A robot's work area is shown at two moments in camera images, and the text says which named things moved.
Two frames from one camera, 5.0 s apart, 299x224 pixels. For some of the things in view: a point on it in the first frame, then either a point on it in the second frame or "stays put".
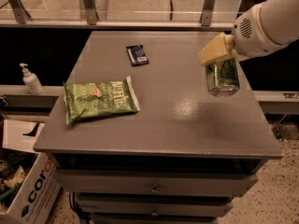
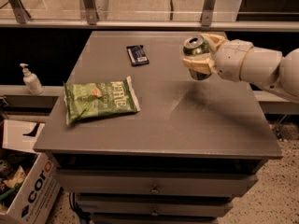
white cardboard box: (39, 190) stays put
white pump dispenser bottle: (32, 81) stays put
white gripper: (249, 38) to (230, 60)
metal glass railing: (121, 7) stays put
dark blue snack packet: (137, 55) stays put
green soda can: (222, 77) to (196, 45)
